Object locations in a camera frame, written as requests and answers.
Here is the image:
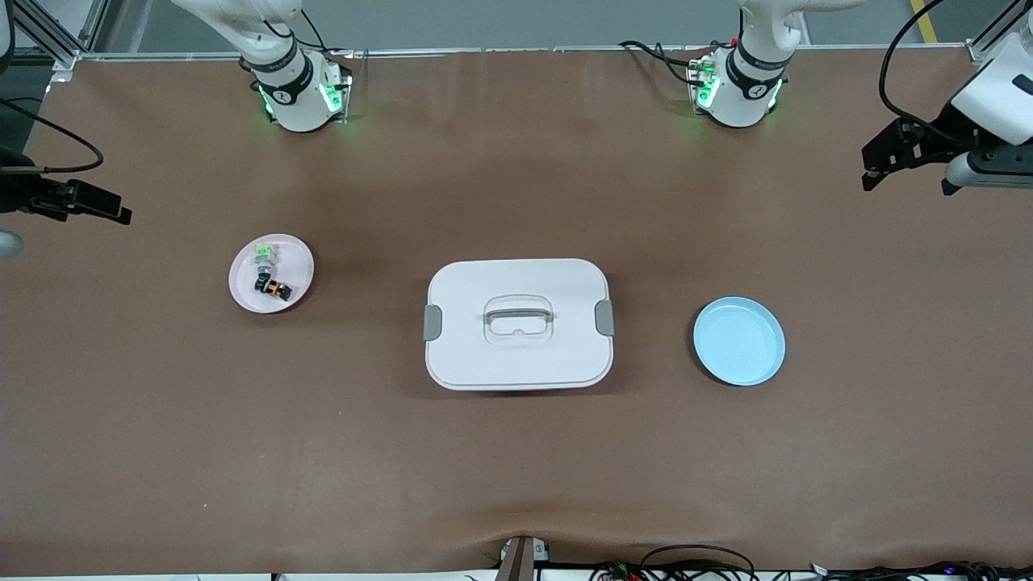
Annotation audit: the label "yellow floor tape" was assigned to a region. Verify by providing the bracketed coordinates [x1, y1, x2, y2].
[910, 0, 942, 46]

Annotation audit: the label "pink round plate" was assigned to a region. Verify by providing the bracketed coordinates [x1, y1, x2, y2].
[228, 234, 315, 314]

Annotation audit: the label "light blue round plate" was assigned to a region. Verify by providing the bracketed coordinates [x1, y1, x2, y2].
[692, 296, 786, 387]

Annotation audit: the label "white lidded box grey latches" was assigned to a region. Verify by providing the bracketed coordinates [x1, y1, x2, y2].
[423, 258, 616, 392]

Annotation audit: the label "brown table mat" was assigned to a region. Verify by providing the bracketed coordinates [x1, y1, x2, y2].
[0, 47, 1033, 578]

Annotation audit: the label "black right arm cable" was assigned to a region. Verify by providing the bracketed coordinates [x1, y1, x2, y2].
[0, 97, 106, 175]

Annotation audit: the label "aluminium frame profile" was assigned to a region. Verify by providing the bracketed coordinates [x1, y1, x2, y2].
[967, 0, 1033, 65]
[0, 0, 111, 75]

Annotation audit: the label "black cables at arm base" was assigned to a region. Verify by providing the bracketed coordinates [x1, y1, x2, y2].
[618, 39, 705, 86]

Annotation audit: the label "bundle of cables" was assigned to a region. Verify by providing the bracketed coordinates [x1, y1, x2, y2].
[588, 544, 1033, 581]

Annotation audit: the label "metal table edge bracket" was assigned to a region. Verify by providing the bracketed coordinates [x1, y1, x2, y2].
[496, 536, 551, 581]

